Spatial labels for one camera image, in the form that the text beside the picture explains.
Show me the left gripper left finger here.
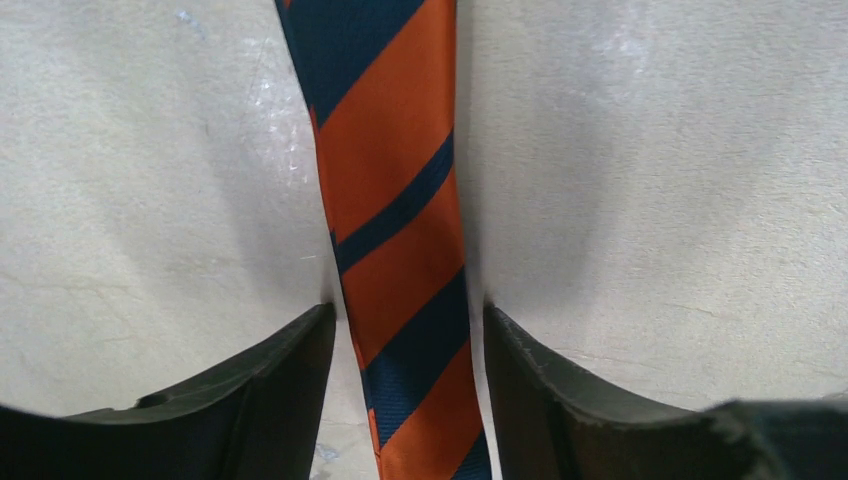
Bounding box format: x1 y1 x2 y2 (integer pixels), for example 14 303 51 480
1 304 336 479

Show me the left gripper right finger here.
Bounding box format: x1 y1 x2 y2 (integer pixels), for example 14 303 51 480
483 305 847 479

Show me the orange navy striped tie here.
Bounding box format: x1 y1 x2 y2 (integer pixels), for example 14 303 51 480
277 0 492 479

